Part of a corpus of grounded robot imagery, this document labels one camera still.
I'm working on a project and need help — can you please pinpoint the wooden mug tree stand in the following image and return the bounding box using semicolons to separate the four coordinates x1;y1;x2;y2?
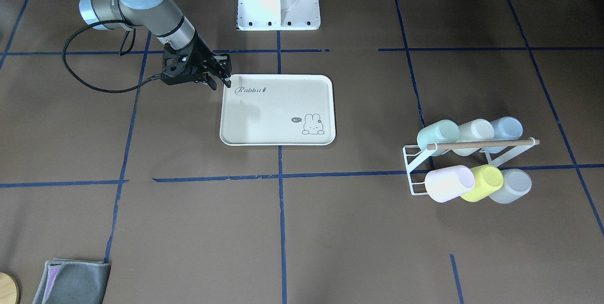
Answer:
0;272;21;304

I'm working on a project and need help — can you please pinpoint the grey cup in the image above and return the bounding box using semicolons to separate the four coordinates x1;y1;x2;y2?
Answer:
489;169;532;204

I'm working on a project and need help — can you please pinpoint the grey folded cloth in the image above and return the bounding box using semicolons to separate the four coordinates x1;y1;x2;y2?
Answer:
33;257;111;304

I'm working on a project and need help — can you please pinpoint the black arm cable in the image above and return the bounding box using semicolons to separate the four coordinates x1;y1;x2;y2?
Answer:
62;20;163;93

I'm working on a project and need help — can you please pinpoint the white rabbit serving tray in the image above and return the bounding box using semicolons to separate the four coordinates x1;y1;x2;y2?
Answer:
219;74;336;146

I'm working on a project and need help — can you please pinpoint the yellow cup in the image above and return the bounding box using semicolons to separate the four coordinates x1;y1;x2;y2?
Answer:
461;164;504;202

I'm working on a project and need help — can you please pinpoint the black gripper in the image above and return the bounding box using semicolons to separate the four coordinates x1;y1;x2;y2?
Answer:
160;35;232;91

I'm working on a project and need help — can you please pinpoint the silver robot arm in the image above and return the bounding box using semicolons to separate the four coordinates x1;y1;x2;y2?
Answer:
62;0;232;90

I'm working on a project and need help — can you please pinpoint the green cup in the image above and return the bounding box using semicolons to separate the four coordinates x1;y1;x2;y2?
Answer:
416;119;460;150

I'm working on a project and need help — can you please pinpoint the pink cup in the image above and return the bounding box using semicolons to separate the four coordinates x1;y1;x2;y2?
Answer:
424;166;475;203

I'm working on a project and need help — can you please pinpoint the blue cup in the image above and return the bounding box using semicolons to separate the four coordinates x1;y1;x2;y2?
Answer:
485;116;524;141

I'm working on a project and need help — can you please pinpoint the cream cup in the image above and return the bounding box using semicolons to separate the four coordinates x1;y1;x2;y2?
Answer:
455;118;495;143

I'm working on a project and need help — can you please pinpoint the white wire cup rack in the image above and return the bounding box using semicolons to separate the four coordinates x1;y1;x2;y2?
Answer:
403;139;540;196

